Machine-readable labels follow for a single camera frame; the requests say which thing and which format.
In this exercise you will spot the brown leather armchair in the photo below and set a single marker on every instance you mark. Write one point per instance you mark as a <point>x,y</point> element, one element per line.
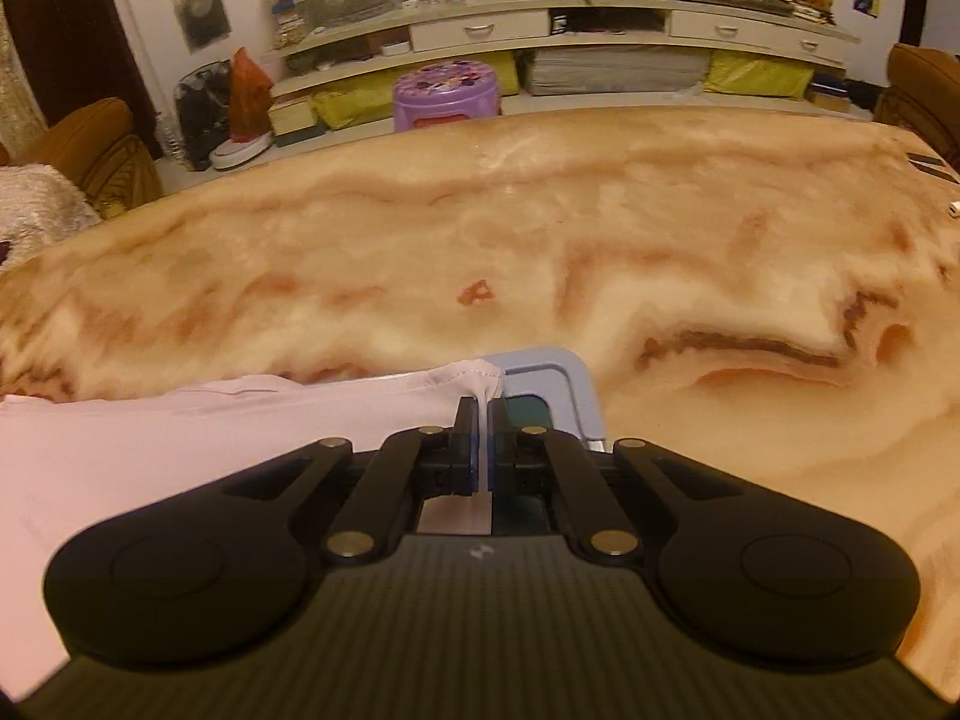
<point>922,90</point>

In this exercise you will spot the white curved television cabinet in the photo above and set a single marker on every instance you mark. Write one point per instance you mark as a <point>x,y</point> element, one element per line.
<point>480,30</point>

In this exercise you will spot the grey folded mat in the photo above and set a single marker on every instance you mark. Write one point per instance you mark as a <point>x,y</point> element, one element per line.
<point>615,67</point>

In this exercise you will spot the brown leather sofa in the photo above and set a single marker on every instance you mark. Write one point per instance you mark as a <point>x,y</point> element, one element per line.
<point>90,142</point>

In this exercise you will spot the black floor fan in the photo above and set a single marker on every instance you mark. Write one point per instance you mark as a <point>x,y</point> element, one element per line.
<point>199,116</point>

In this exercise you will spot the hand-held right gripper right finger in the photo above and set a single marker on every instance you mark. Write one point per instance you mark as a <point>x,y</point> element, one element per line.
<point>496,457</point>

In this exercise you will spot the green table board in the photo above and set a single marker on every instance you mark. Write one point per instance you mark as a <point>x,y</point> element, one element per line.
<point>577,397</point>

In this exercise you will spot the grey wall poster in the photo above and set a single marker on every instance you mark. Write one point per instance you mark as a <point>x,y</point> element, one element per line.
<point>199,11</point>

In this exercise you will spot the stack of small boxes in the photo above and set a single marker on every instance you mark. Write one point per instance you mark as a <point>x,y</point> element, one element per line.
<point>289,22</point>

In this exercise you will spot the purple plastic stool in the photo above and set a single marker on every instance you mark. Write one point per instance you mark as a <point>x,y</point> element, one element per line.
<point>446,101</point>

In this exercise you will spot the white garment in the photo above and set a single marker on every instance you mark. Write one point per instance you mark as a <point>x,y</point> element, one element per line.
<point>187,450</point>

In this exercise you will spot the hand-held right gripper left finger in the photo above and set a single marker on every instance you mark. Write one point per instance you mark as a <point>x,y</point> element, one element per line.
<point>466,457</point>

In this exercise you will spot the red bag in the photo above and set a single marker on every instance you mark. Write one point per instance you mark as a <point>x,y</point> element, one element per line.
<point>251,97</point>

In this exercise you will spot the white round floor device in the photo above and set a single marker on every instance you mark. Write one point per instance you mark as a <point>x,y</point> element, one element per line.
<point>240,154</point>

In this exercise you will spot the marble coffee table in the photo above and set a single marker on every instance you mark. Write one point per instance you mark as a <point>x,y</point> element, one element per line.
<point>525,225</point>

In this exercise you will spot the cream lace sofa cover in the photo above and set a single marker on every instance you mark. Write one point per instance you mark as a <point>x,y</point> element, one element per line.
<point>37,202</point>

